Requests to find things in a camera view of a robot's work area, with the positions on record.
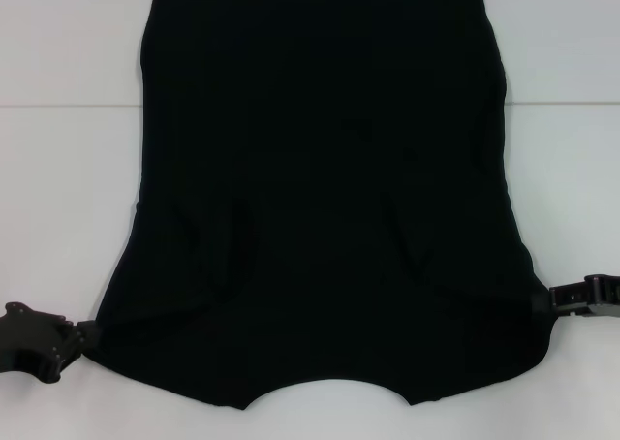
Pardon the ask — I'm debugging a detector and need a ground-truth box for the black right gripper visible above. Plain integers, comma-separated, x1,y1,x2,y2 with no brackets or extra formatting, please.
531,274,620,319

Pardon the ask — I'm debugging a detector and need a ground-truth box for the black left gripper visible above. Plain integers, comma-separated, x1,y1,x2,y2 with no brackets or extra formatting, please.
0,301,101,386

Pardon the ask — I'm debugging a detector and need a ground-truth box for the black t-shirt with pink print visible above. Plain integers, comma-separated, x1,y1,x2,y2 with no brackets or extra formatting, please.
94,0,556,396

